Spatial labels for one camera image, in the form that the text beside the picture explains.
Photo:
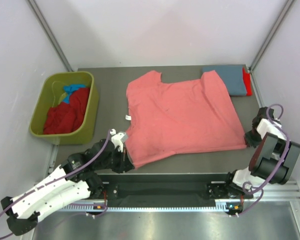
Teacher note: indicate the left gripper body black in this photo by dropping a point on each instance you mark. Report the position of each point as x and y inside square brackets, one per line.
[118, 160]

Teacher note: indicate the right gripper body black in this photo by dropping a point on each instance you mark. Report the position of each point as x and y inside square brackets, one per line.
[253, 138]

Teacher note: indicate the pink t shirt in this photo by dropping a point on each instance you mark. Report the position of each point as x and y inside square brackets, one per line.
[187, 117]

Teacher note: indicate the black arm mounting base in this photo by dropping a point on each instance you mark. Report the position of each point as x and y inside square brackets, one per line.
[163, 190]

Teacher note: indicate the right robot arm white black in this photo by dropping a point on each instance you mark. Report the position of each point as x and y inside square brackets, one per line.
[274, 158]

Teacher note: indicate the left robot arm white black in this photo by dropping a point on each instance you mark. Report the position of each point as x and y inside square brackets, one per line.
[73, 180]

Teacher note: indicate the folded red t shirt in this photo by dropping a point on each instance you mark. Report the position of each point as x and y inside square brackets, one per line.
[247, 82]

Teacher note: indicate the folded grey-blue t shirt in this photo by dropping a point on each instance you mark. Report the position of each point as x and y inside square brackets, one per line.
[232, 77]

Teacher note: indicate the dark red t shirt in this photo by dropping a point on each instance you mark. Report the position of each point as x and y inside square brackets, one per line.
[67, 117]

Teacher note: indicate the blue t shirt in bin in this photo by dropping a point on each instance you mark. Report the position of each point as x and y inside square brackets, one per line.
[70, 89]

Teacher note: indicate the olive green plastic bin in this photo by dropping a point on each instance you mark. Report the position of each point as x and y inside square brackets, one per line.
[52, 94]

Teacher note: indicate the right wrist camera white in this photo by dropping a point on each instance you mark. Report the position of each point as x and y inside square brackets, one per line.
[265, 126]

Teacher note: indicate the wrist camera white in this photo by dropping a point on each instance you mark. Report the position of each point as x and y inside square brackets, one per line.
[265, 126]
[118, 139]

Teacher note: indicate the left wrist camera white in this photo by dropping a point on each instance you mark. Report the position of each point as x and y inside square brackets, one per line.
[118, 139]

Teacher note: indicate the slotted cable duct rail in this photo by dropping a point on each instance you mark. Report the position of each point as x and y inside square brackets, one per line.
[93, 207]

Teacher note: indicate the right aluminium frame post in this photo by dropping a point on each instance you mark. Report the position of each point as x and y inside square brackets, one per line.
[288, 5]

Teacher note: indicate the aluminium frame post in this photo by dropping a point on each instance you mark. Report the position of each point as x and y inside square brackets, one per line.
[49, 34]
[288, 5]

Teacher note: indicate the left aluminium frame post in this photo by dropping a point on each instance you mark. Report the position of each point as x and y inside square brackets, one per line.
[49, 34]

